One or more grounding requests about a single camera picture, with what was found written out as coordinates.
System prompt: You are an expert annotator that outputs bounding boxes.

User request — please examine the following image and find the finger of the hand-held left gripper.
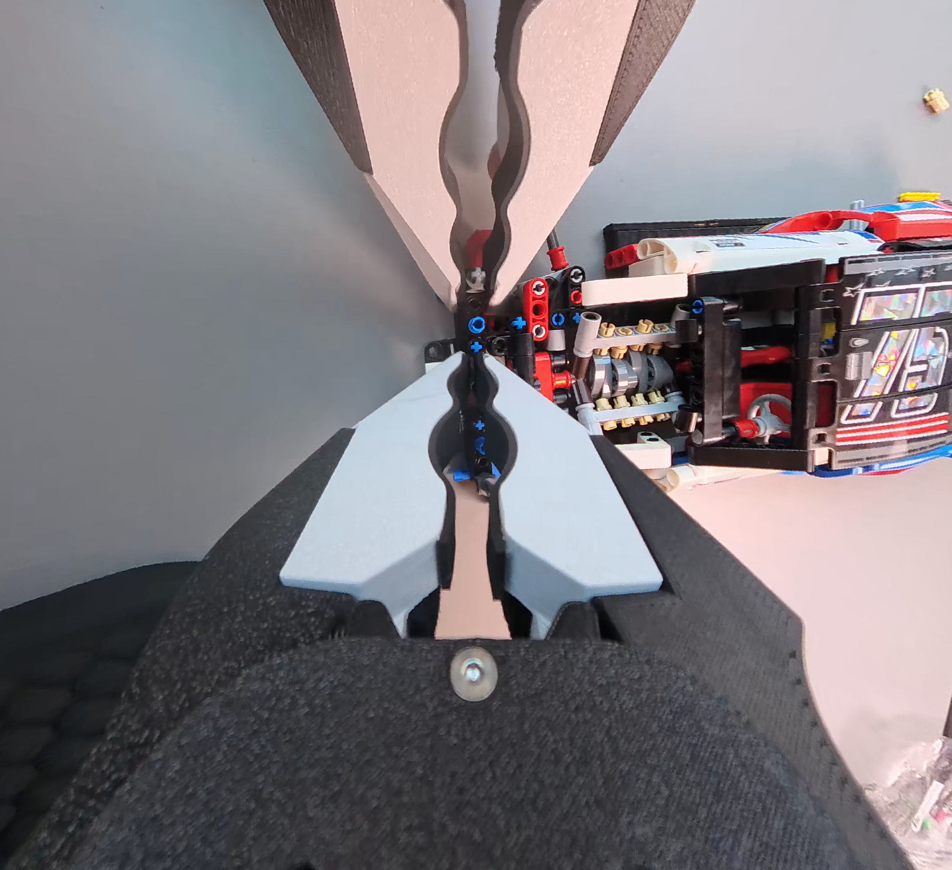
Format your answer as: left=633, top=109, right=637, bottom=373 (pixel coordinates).
left=487, top=0, right=659, bottom=309
left=323, top=0, right=477, bottom=313

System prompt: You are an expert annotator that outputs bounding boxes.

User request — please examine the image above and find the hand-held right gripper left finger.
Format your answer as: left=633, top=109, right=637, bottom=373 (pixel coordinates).
left=280, top=351, right=470, bottom=636

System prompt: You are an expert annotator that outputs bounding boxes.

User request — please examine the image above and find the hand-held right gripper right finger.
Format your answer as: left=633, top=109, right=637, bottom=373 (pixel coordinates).
left=479, top=353, right=665, bottom=639

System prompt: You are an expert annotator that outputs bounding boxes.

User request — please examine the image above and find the toy brick race car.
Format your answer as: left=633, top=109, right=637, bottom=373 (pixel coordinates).
left=424, top=189, right=952, bottom=495

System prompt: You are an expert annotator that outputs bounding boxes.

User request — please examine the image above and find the grey desk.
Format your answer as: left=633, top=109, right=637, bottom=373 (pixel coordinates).
left=0, top=0, right=952, bottom=870

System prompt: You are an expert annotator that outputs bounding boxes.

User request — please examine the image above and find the clear plastic bag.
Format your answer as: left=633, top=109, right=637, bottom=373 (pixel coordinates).
left=866, top=736, right=952, bottom=870

